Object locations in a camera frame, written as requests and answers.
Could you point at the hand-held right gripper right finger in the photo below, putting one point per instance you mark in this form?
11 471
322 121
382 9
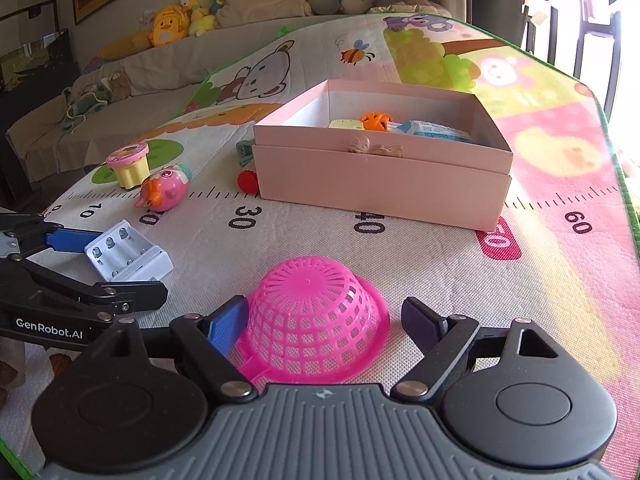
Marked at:
425 322

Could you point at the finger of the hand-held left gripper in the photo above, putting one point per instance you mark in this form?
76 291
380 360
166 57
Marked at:
75 240
140 294

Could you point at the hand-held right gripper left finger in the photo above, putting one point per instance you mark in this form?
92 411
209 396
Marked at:
227 325

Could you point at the white battery charger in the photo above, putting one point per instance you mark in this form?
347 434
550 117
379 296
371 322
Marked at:
130 255

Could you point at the pink plastic mesh basket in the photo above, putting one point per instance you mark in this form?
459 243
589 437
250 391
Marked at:
310 310

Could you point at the yellow pink cupcake toy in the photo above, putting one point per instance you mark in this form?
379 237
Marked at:
127 167

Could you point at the pink bird toy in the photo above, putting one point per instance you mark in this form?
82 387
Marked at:
167 187

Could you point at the pink cardboard box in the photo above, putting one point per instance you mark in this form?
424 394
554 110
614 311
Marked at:
380 180

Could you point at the blue tissue packet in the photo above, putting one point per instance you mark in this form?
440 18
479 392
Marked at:
435 131

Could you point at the orange plastic half shell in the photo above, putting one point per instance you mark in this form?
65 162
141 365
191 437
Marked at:
376 121

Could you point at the yellow plastic toy block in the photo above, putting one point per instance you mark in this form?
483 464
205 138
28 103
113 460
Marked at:
345 125

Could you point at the cartoon printed play mat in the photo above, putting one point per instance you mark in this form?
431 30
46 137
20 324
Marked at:
525 285

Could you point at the green cloth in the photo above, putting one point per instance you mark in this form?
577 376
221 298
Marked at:
82 107

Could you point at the small red toy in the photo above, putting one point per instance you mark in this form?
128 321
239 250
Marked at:
246 180

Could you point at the brown plush toy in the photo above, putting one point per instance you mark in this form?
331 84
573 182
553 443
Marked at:
119 87

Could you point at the green plastic toy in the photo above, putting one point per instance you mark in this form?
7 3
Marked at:
245 152

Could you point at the black panel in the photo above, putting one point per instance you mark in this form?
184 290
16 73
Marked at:
40 60

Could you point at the beige covered sofa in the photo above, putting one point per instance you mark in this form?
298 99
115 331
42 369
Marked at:
165 70

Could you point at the long yellow pillow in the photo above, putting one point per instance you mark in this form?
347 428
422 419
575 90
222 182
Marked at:
122 46

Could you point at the yellow duck plush backpack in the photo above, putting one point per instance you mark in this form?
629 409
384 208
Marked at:
169 26

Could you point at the small yellow plush toy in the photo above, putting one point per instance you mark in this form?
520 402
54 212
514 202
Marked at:
199 16

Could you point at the wall sticker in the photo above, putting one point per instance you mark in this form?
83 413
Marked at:
148 17

